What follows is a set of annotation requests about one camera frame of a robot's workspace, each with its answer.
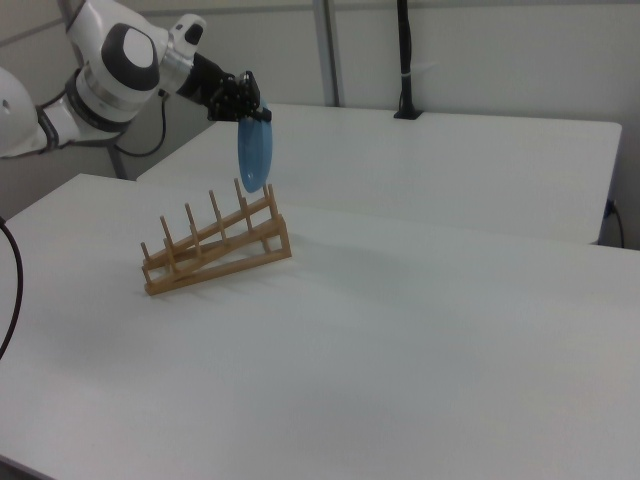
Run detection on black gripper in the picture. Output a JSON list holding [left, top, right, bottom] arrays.
[[206, 70, 274, 123]]

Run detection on blue plastic plate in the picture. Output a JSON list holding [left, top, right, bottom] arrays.
[[235, 98, 276, 195]]

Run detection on wooden plate rack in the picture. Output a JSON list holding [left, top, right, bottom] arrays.
[[139, 177, 293, 298]]

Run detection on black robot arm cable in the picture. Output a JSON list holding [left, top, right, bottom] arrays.
[[113, 88, 169, 157]]

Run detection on grey partition frame post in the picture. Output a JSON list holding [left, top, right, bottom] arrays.
[[311, 0, 347, 107]]

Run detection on black camera pole with base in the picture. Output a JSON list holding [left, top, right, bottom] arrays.
[[392, 0, 426, 121]]

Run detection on thick black cable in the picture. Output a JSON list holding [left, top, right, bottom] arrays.
[[0, 215, 25, 362]]

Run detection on black cable with blue plug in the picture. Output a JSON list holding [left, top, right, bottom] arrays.
[[605, 198, 627, 248]]

